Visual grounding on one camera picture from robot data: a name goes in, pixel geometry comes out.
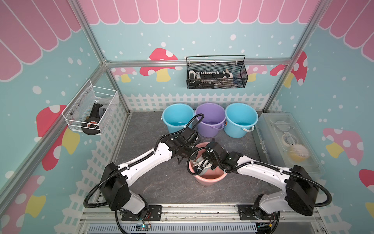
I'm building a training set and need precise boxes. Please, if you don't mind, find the pink bucket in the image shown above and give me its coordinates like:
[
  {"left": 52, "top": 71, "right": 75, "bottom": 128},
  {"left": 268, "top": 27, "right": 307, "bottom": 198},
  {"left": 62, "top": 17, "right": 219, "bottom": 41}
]
[{"left": 189, "top": 142, "right": 227, "bottom": 186}]

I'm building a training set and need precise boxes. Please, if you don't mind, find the teal bucket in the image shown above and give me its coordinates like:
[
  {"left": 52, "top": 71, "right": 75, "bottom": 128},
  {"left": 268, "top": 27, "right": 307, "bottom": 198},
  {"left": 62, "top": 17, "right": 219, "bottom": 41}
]
[
  {"left": 161, "top": 103, "right": 195, "bottom": 133},
  {"left": 224, "top": 103, "right": 259, "bottom": 138}
]

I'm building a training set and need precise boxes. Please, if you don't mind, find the purple bucket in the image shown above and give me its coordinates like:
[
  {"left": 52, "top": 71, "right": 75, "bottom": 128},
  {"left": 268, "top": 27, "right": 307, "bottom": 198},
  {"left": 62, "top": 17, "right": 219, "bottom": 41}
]
[{"left": 195, "top": 103, "right": 226, "bottom": 138}]

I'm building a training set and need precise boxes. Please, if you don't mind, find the light green cloth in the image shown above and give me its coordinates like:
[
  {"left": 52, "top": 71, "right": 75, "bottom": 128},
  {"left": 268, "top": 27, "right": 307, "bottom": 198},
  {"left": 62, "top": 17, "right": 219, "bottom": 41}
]
[{"left": 193, "top": 158, "right": 212, "bottom": 175}]

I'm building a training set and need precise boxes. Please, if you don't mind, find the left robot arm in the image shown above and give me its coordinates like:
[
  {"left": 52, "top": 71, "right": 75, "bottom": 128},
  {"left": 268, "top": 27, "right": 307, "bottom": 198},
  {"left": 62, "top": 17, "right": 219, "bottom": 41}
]
[{"left": 83, "top": 114, "right": 204, "bottom": 223}]

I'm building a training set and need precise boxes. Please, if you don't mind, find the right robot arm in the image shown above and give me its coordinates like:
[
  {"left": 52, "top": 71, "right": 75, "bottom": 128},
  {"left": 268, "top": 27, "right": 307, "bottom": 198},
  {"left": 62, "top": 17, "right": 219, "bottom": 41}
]
[{"left": 187, "top": 141, "right": 332, "bottom": 216}]

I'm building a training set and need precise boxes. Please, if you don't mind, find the clear plastic storage box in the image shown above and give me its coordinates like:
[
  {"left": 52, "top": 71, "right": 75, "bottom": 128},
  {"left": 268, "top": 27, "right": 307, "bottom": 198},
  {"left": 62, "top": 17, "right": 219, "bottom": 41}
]
[{"left": 253, "top": 113, "right": 325, "bottom": 181}]

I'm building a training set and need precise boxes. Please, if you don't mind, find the white power strip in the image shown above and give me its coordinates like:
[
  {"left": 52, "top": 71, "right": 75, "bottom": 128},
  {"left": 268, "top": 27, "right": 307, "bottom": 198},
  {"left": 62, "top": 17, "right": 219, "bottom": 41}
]
[{"left": 187, "top": 70, "right": 234, "bottom": 86}]

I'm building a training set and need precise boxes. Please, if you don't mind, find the black tape dispenser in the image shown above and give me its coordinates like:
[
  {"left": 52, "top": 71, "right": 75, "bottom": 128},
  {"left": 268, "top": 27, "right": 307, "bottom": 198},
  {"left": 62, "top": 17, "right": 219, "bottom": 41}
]
[{"left": 81, "top": 103, "right": 105, "bottom": 136}]

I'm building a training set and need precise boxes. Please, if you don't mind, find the black wire wall basket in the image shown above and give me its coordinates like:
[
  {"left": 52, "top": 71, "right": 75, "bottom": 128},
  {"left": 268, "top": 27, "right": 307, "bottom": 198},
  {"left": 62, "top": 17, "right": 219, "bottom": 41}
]
[{"left": 186, "top": 55, "right": 248, "bottom": 89}]

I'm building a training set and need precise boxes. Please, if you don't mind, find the white wire wall basket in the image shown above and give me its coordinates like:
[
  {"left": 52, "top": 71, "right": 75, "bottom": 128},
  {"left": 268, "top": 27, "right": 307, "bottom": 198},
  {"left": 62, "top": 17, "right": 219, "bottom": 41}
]
[{"left": 62, "top": 81, "right": 119, "bottom": 136}]

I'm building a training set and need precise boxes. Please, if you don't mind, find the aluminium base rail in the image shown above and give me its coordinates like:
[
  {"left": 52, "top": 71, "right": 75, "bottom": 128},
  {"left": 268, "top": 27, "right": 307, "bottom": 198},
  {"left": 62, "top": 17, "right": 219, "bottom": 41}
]
[{"left": 75, "top": 203, "right": 328, "bottom": 234}]

